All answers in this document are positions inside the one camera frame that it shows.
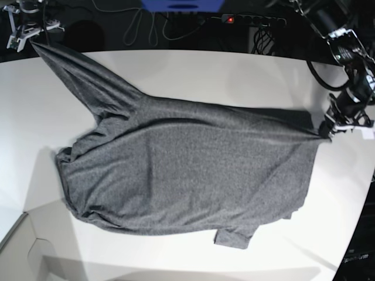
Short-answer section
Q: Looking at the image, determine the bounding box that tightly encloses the blue box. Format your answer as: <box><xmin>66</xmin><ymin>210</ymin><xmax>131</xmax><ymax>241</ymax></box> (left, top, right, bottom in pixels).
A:
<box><xmin>141</xmin><ymin>0</ymin><xmax>224</xmax><ymax>12</ymax></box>

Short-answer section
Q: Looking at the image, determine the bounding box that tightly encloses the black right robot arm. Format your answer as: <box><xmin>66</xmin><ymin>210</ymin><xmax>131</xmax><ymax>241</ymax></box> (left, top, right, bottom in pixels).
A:
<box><xmin>1</xmin><ymin>1</ymin><xmax>65</xmax><ymax>53</ymax></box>

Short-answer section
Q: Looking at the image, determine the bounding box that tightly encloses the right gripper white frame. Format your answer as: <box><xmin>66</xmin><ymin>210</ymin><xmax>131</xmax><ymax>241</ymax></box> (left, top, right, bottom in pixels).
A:
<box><xmin>2</xmin><ymin>1</ymin><xmax>64</xmax><ymax>52</ymax></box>

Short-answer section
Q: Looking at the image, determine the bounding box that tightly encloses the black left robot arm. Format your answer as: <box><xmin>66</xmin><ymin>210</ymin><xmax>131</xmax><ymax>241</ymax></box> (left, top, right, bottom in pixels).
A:
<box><xmin>291</xmin><ymin>1</ymin><xmax>374</xmax><ymax>140</ymax></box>

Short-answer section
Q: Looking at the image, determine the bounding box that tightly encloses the black power strip red light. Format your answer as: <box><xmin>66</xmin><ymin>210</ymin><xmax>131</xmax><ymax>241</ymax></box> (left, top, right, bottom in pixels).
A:
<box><xmin>220</xmin><ymin>14</ymin><xmax>287</xmax><ymax>27</ymax></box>

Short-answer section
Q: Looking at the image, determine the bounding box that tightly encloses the grey t-shirt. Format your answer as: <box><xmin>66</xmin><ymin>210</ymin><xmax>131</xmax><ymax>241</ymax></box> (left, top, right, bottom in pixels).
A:
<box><xmin>32</xmin><ymin>42</ymin><xmax>326</xmax><ymax>249</ymax></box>

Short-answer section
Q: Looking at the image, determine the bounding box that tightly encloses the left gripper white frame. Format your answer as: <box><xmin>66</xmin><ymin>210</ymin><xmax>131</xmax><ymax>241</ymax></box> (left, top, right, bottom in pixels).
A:
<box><xmin>318</xmin><ymin>111</ymin><xmax>374</xmax><ymax>141</ymax></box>

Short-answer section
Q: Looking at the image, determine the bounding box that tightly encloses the bundle of black cables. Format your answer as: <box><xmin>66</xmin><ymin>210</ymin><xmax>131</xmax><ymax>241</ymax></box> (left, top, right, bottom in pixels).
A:
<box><xmin>251</xmin><ymin>24</ymin><xmax>277</xmax><ymax>56</ymax></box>

